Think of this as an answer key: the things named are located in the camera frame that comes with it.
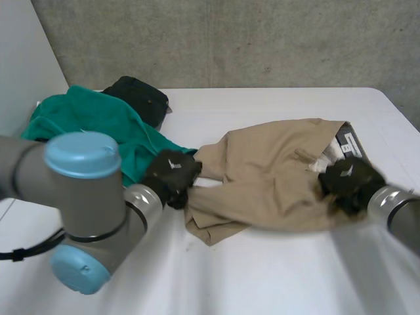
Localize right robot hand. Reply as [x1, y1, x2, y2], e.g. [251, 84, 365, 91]
[317, 156, 387, 218]

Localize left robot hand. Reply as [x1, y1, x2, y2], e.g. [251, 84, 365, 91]
[140, 148, 203, 211]

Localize dark blue cloth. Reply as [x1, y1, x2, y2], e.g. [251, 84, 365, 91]
[102, 75, 173, 129]

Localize teal towel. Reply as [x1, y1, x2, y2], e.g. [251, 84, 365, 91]
[20, 85, 198, 188]

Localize beige shorts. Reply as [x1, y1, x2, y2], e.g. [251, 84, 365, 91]
[184, 117, 375, 247]

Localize black cable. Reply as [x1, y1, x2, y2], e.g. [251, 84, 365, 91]
[0, 229, 68, 263]

